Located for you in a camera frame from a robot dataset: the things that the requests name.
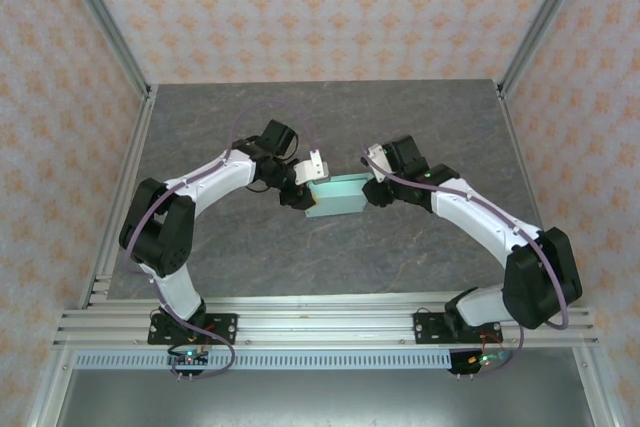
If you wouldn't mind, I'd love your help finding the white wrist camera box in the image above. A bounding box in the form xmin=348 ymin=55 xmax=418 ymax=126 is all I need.
xmin=362 ymin=143 xmax=389 ymax=183
xmin=293 ymin=149 xmax=329 ymax=186

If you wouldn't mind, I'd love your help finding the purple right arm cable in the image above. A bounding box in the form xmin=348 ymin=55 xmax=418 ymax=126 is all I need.
xmin=360 ymin=154 xmax=572 ymax=379

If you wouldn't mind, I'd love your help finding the aluminium mounting rail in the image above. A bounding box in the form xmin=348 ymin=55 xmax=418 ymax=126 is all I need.
xmin=53 ymin=296 xmax=600 ymax=348

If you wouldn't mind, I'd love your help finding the mint green paper box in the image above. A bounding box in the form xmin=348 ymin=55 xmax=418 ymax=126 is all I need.
xmin=303 ymin=173 xmax=374 ymax=221

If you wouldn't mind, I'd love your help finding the aluminium table side rail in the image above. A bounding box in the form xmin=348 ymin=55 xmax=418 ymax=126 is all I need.
xmin=79 ymin=85 xmax=159 ymax=308
xmin=497 ymin=84 xmax=571 ymax=306

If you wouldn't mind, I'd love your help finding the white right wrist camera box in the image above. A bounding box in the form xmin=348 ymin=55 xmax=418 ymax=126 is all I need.
xmin=362 ymin=143 xmax=389 ymax=183

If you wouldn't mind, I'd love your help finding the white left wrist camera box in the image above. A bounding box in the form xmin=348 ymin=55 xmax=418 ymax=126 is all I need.
xmin=293 ymin=149 xmax=329 ymax=186

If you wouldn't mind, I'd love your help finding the grey metal panel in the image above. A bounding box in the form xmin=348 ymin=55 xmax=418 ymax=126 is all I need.
xmin=54 ymin=369 xmax=596 ymax=427

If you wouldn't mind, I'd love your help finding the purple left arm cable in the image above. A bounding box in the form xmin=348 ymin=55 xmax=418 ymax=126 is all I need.
xmin=123 ymin=99 xmax=321 ymax=381

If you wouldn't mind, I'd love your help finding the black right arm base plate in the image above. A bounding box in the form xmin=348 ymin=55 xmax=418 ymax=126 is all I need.
xmin=413 ymin=311 xmax=504 ymax=346

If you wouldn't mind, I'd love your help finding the grey slotted cable duct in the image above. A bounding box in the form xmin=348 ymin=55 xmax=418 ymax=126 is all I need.
xmin=73 ymin=350 xmax=454 ymax=371

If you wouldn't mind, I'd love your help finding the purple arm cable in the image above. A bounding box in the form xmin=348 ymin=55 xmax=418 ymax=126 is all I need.
xmin=360 ymin=154 xmax=572 ymax=379
xmin=123 ymin=99 xmax=321 ymax=381

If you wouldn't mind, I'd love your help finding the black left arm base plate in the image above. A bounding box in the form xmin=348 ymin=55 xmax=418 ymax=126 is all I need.
xmin=147 ymin=313 xmax=239 ymax=346

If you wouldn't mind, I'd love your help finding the aluminium frame post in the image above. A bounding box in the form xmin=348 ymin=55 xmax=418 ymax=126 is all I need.
xmin=497 ymin=0 xmax=596 ymax=98
xmin=52 ymin=0 xmax=154 ymax=98

